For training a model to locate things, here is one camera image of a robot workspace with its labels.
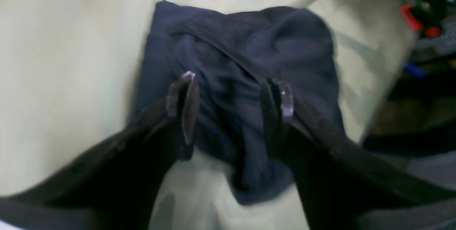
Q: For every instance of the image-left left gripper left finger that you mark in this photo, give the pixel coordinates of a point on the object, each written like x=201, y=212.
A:
x=113, y=185

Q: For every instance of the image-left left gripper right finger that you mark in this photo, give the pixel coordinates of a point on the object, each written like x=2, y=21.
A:
x=342, y=186

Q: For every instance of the blue handled clamp far-left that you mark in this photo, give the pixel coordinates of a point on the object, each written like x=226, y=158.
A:
x=413, y=70

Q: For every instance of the dark navy long-sleeve T-shirt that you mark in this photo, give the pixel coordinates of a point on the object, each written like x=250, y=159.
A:
x=231, y=54

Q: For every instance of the orange black clamp top-left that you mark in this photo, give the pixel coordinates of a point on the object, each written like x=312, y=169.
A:
x=420, y=21

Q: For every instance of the green table cloth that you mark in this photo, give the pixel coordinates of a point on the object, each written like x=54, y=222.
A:
x=69, y=70

